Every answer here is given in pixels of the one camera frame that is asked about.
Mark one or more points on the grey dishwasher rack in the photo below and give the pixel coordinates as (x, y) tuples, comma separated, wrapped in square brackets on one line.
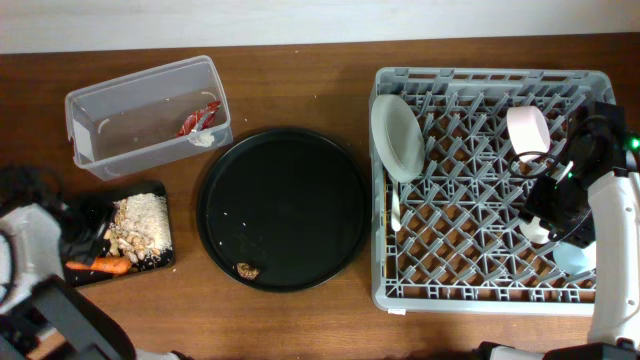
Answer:
[(460, 248)]

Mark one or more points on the orange carrot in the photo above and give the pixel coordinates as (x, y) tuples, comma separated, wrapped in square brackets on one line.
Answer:
[(110, 265)]

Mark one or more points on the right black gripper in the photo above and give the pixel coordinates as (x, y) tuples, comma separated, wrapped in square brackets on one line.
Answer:
[(580, 233)]

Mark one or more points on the clear plastic bin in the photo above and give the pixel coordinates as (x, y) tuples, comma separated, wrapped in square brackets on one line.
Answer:
[(129, 124)]

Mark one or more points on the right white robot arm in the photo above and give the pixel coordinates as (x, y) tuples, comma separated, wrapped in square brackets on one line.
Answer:
[(603, 183)]

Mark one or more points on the round black tray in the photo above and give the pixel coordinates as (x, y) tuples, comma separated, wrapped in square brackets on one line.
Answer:
[(288, 201)]

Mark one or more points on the black rectangular tray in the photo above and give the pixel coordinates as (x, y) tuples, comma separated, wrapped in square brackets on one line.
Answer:
[(84, 278)]

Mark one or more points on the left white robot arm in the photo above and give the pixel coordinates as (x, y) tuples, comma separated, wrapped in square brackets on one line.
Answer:
[(40, 233)]

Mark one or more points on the white plastic fork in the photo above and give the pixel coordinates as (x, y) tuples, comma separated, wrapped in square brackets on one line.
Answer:
[(395, 216)]

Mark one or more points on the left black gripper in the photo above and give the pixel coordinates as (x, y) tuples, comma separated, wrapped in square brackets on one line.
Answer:
[(94, 226)]

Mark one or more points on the small white cup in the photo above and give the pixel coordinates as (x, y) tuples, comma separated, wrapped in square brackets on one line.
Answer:
[(534, 232)]

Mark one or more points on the rice and food scraps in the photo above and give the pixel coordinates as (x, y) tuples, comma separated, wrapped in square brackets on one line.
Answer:
[(140, 230)]

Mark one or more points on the white napkin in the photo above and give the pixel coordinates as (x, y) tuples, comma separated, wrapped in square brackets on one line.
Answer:
[(203, 139)]

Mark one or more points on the brown walnut shell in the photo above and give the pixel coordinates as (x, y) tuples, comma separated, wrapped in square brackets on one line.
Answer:
[(247, 272)]

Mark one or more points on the red snack wrapper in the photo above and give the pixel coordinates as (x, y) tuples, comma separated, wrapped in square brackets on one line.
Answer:
[(200, 119)]

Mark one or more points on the light blue plastic cup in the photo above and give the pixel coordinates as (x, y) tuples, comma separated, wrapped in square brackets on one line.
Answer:
[(574, 260)]

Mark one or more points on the grey plate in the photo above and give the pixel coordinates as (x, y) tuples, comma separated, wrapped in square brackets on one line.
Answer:
[(397, 137)]

